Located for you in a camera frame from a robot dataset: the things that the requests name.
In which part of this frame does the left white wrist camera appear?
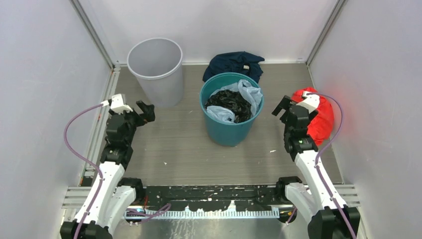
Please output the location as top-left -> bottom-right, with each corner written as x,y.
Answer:
100,94 -> 133,114

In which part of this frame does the light blue plastic bag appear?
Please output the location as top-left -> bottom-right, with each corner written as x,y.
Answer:
211,79 -> 263,119

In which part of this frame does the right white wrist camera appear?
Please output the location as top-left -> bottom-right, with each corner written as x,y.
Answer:
296,91 -> 320,113

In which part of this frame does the black trash bag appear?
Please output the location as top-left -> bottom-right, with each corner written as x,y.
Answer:
204,90 -> 252,123

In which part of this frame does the red cloth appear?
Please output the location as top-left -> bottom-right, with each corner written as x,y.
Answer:
308,96 -> 334,146

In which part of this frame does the grey translucent trash bin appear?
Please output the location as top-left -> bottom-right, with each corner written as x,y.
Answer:
127,38 -> 184,108

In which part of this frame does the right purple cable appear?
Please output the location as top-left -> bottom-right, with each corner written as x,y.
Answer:
308,93 -> 357,239

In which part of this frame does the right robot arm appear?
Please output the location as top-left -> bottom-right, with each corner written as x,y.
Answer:
272,91 -> 360,239

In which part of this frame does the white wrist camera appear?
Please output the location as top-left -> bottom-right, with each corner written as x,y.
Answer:
100,94 -> 133,114
296,91 -> 320,113

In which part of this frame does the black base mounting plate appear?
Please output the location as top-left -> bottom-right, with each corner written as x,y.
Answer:
130,185 -> 292,212

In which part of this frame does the teal plastic bucket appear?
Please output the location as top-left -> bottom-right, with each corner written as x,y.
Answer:
200,72 -> 264,146

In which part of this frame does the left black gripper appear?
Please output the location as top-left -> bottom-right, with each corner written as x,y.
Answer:
109,102 -> 154,145

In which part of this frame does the dark navy cloth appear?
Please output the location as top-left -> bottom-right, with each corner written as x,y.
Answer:
202,51 -> 265,83

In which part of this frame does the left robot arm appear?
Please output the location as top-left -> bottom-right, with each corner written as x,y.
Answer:
60,100 -> 155,239

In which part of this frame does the aluminium frame rail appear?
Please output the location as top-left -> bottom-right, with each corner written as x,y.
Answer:
62,62 -> 121,209

